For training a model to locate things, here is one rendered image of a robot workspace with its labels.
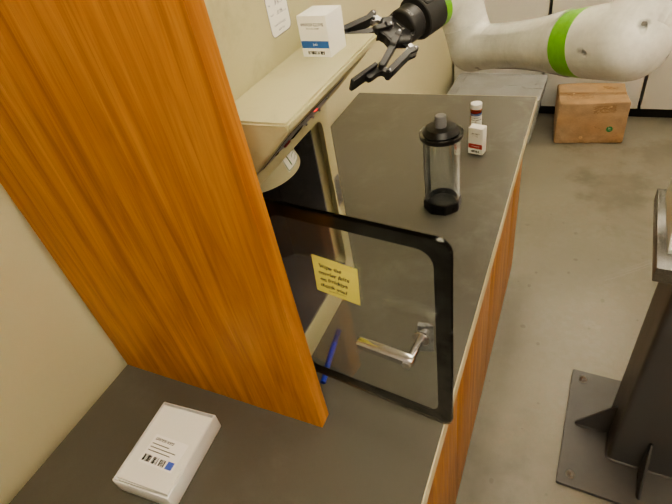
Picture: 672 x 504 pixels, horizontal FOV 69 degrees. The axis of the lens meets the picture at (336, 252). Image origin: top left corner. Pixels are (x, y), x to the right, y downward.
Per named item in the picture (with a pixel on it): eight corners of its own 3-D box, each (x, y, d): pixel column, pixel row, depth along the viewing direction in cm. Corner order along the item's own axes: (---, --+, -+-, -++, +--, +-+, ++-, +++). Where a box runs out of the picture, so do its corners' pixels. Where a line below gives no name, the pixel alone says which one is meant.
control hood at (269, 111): (231, 186, 69) (208, 121, 63) (324, 90, 91) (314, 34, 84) (302, 194, 65) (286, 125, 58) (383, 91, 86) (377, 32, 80)
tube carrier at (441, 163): (418, 210, 134) (413, 140, 121) (428, 189, 142) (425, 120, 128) (457, 215, 130) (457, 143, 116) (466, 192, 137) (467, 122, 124)
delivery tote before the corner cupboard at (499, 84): (444, 141, 350) (443, 97, 329) (460, 114, 378) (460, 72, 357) (533, 147, 325) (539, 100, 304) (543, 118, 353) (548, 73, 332)
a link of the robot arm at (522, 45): (589, -4, 87) (540, 26, 86) (601, 57, 92) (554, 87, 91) (470, 12, 119) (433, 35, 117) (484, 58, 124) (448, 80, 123)
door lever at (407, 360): (371, 326, 75) (369, 315, 73) (430, 346, 70) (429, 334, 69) (355, 352, 72) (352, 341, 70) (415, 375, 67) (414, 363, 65)
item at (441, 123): (417, 147, 122) (416, 122, 118) (428, 129, 128) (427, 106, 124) (454, 149, 119) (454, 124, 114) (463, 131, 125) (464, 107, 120)
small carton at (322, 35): (303, 56, 76) (295, 16, 72) (319, 45, 79) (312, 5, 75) (331, 57, 74) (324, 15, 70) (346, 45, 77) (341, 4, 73)
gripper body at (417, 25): (403, -7, 103) (372, 13, 99) (432, 17, 101) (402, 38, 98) (395, 22, 109) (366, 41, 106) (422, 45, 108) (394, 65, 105)
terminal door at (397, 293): (304, 362, 96) (250, 194, 71) (453, 423, 82) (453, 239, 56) (301, 365, 96) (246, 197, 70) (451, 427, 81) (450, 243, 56)
